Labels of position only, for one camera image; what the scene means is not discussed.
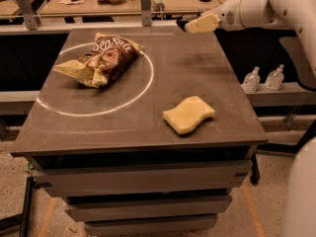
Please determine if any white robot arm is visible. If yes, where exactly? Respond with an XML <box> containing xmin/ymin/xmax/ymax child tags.
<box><xmin>184</xmin><ymin>0</ymin><xmax>316</xmax><ymax>237</ymax></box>

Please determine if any white power strip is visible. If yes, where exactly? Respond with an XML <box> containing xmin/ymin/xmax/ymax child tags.
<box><xmin>151</xmin><ymin>0</ymin><xmax>165</xmax><ymax>11</ymax></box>

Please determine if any left clear sanitizer bottle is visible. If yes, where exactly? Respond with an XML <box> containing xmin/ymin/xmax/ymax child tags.
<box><xmin>242</xmin><ymin>66</ymin><xmax>260</xmax><ymax>93</ymax></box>

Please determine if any clear sanitizer bottle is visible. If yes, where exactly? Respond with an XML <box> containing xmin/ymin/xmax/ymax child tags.
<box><xmin>265</xmin><ymin>64</ymin><xmax>284</xmax><ymax>90</ymax></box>
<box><xmin>242</xmin><ymin>66</ymin><xmax>260</xmax><ymax>93</ymax></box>

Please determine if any right clear sanitizer bottle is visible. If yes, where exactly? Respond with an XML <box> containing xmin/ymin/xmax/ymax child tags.
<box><xmin>265</xmin><ymin>64</ymin><xmax>284</xmax><ymax>90</ymax></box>

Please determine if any yellow wavy sponge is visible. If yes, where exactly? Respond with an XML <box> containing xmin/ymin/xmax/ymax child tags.
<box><xmin>163</xmin><ymin>96</ymin><xmax>215</xmax><ymax>135</ymax></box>

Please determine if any brown sea salt chip bag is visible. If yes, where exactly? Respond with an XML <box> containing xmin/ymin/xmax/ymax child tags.
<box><xmin>54</xmin><ymin>33</ymin><xmax>143</xmax><ymax>88</ymax></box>

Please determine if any grey drawer cabinet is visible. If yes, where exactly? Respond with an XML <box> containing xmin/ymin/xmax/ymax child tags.
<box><xmin>32</xmin><ymin>146</ymin><xmax>253</xmax><ymax>237</ymax></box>

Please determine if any middle metal bracket post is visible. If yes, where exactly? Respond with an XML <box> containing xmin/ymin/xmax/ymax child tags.
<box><xmin>140</xmin><ymin>0</ymin><xmax>151</xmax><ymax>27</ymax></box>

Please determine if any metal bracket post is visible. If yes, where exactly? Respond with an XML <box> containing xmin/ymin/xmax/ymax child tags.
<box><xmin>140</xmin><ymin>0</ymin><xmax>151</xmax><ymax>27</ymax></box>
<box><xmin>16</xmin><ymin>0</ymin><xmax>40</xmax><ymax>31</ymax></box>

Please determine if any left metal bracket post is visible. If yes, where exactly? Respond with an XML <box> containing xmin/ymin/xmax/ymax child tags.
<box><xmin>16</xmin><ymin>0</ymin><xmax>40</xmax><ymax>31</ymax></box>

